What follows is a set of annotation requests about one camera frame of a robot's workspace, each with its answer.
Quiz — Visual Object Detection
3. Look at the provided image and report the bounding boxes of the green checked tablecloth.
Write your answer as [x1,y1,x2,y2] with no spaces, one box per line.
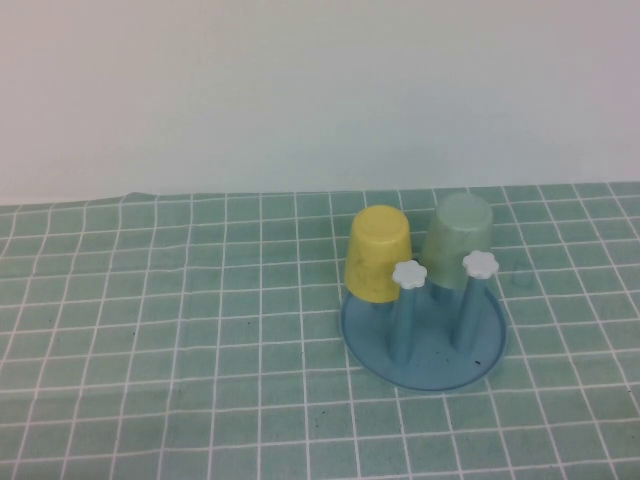
[0,182,640,480]

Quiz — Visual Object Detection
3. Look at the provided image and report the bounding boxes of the yellow plastic cup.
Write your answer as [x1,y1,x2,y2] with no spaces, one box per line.
[343,205,413,305]

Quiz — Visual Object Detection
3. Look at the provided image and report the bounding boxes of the pale green plastic cup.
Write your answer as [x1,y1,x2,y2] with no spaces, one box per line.
[417,193,494,292]

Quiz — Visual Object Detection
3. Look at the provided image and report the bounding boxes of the blue cup stand flower pegs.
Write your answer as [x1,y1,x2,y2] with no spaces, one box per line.
[338,249,509,394]

